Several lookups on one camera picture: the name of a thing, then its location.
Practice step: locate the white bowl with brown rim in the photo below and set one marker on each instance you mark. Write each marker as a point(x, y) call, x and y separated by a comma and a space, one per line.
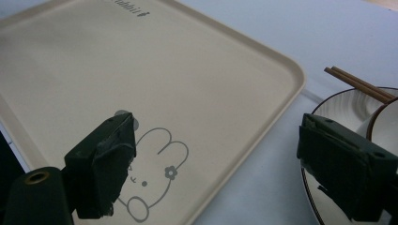
point(386, 125)

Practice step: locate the brown chopstick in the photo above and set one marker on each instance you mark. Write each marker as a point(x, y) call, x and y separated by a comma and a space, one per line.
point(355, 84)
point(364, 82)

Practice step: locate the white plate with dark rim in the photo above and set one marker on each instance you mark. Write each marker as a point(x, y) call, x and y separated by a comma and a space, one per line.
point(341, 106)

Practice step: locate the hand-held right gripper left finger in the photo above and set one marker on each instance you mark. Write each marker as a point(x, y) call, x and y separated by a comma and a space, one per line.
point(100, 168)

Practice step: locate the beige tray with rabbit print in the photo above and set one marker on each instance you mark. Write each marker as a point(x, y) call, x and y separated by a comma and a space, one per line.
point(175, 81)

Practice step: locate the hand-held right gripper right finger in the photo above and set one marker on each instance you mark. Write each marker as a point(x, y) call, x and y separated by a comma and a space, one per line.
point(341, 165)

